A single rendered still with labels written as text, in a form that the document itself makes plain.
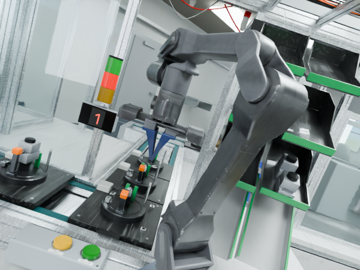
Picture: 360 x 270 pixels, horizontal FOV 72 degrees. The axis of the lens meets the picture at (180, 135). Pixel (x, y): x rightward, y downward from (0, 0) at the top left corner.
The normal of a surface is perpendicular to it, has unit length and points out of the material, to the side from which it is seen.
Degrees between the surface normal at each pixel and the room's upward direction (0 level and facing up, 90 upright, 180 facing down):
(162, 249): 65
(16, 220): 90
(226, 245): 45
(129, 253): 0
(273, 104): 115
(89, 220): 0
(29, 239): 0
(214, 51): 90
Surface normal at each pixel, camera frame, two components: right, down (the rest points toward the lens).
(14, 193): 0.32, -0.93
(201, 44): -0.81, -0.17
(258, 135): 0.31, 0.69
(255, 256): 0.07, -0.58
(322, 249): -0.05, 0.17
